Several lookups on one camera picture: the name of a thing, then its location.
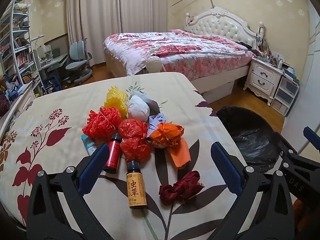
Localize clear plastic drawer unit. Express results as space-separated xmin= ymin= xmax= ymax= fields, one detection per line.
xmin=271 ymin=74 xmax=300 ymax=117

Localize teal and white sachet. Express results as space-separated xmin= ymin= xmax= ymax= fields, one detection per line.
xmin=80 ymin=134 xmax=97 ymax=155

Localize brown bottle with yellow label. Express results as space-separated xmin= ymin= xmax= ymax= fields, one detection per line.
xmin=126 ymin=160 xmax=147 ymax=210

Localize red foam net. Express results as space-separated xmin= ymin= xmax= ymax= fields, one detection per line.
xmin=82 ymin=107 xmax=122 ymax=143

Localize pale blue desk chair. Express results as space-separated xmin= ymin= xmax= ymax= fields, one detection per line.
xmin=65 ymin=39 xmax=93 ymax=85

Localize beige curtains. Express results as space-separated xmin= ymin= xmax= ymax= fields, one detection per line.
xmin=66 ymin=0 xmax=168 ymax=67

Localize white wardrobe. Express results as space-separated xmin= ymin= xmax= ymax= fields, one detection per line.
xmin=281 ymin=4 xmax=320 ymax=157

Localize white bed with tufted headboard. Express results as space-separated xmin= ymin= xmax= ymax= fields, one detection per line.
xmin=104 ymin=6 xmax=258 ymax=100

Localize bin with black liner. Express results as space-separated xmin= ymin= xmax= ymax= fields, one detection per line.
xmin=216 ymin=106 xmax=284 ymax=173

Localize white crumpled tissue ball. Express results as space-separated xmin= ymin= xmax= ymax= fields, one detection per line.
xmin=127 ymin=95 xmax=150 ymax=123

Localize lavender cloth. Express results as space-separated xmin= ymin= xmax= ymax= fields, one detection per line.
xmin=147 ymin=113 xmax=167 ymax=138

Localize pink floral quilt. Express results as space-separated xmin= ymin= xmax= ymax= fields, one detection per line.
xmin=104 ymin=29 xmax=255 ymax=77

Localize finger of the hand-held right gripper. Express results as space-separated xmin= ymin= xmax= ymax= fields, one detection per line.
xmin=303 ymin=127 xmax=320 ymax=153
xmin=274 ymin=131 xmax=301 ymax=161

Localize floral tablecloth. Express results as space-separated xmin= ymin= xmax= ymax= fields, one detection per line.
xmin=0 ymin=72 xmax=250 ymax=240

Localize small red bottle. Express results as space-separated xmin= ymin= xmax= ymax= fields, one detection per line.
xmin=103 ymin=133 xmax=122 ymax=174

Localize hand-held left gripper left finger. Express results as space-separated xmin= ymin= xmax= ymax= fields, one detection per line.
xmin=26 ymin=142 xmax=118 ymax=240

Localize yellow foam net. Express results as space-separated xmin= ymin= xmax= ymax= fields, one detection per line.
xmin=104 ymin=86 xmax=128 ymax=118

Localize white storage box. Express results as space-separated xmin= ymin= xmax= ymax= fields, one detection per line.
xmin=202 ymin=80 xmax=237 ymax=103

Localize white bookshelf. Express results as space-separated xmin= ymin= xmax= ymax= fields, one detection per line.
xmin=0 ymin=1 xmax=42 ymax=98

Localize white study desk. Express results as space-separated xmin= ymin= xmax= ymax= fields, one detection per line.
xmin=32 ymin=52 xmax=69 ymax=90

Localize dark cloth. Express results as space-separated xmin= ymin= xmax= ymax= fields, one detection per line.
xmin=235 ymin=41 xmax=258 ymax=52

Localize silver foil packet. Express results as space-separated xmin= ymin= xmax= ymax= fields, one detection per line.
xmin=131 ymin=91 xmax=160 ymax=117

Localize blue storage crate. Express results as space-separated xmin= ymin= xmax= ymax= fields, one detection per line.
xmin=45 ymin=76 xmax=62 ymax=94

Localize white nightstand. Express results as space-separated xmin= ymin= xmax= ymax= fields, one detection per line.
xmin=244 ymin=56 xmax=284 ymax=105

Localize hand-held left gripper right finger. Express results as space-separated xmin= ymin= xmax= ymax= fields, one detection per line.
xmin=211 ymin=141 xmax=297 ymax=240

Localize cluster of small cosmetic bottles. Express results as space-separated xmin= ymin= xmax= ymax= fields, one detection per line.
xmin=256 ymin=42 xmax=288 ymax=68

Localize orange plastic bag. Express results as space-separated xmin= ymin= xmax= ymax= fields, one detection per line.
xmin=149 ymin=122 xmax=192 ymax=169

